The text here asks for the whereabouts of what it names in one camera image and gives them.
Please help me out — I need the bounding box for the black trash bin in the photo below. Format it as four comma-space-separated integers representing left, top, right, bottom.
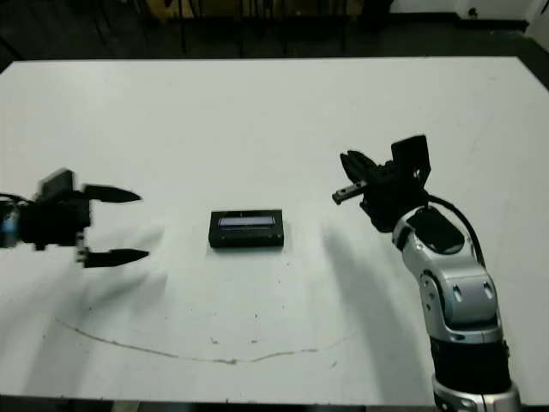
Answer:
358, 0, 394, 29

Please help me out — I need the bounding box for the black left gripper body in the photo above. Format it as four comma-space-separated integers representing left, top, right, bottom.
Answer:
19, 187, 94, 267

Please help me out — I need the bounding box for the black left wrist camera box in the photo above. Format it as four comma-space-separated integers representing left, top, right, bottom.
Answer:
39, 168, 75, 202

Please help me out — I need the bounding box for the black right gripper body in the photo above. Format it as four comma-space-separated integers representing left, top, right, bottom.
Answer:
330, 158, 431, 233

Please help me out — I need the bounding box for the black lid with silver label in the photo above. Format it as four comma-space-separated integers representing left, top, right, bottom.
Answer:
208, 208, 284, 250

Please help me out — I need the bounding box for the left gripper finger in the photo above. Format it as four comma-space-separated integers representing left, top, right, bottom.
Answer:
82, 184, 143, 204
83, 247, 151, 270

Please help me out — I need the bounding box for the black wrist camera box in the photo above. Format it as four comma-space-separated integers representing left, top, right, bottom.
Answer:
39, 168, 75, 202
390, 134, 431, 182

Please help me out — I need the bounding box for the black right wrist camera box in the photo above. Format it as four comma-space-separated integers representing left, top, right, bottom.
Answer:
390, 134, 431, 182

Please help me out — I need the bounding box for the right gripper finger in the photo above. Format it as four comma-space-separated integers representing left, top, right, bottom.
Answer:
340, 149, 369, 185
348, 149, 379, 183

